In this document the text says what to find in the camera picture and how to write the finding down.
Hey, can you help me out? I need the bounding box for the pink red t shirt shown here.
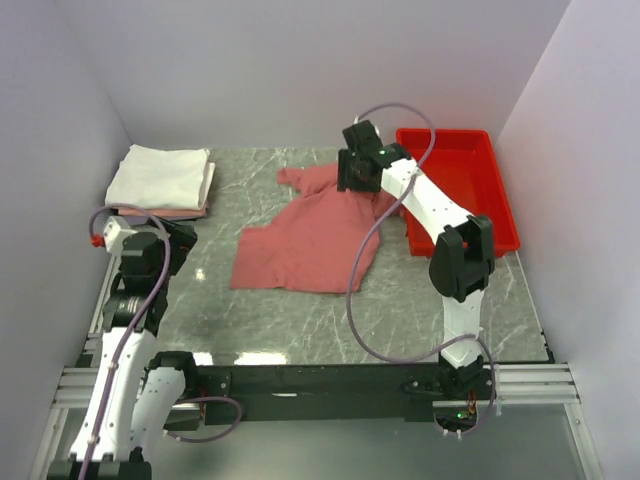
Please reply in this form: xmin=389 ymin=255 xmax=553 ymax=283
xmin=230 ymin=163 xmax=395 ymax=294

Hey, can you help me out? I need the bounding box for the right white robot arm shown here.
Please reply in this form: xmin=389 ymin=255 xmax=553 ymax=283
xmin=337 ymin=120 xmax=495 ymax=399

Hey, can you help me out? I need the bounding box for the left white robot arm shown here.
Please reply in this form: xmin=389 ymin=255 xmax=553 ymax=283
xmin=47 ymin=216 xmax=200 ymax=479

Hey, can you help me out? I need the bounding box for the white folded t shirt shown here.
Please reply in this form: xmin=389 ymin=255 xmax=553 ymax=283
xmin=105 ymin=145 xmax=216 ymax=210

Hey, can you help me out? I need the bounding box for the red plastic bin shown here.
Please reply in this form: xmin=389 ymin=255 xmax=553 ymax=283
xmin=396 ymin=128 xmax=521 ymax=258

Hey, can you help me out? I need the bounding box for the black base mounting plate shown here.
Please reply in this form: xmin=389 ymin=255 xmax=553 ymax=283
xmin=197 ymin=363 xmax=491 ymax=422

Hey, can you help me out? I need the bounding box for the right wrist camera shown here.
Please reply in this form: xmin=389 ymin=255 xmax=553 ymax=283
xmin=352 ymin=116 xmax=381 ymax=137

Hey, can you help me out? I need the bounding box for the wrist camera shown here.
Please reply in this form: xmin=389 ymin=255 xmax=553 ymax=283
xmin=90 ymin=216 xmax=136 ymax=256
xmin=352 ymin=116 xmax=381 ymax=137

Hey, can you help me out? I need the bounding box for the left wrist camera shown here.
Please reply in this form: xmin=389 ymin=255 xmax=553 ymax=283
xmin=90 ymin=216 xmax=136 ymax=256

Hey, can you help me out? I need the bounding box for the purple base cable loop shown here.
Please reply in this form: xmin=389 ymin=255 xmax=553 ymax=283
xmin=162 ymin=396 xmax=245 ymax=444

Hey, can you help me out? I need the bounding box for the aluminium frame rail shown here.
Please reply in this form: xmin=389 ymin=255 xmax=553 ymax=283
xmin=52 ymin=363 xmax=581 ymax=409

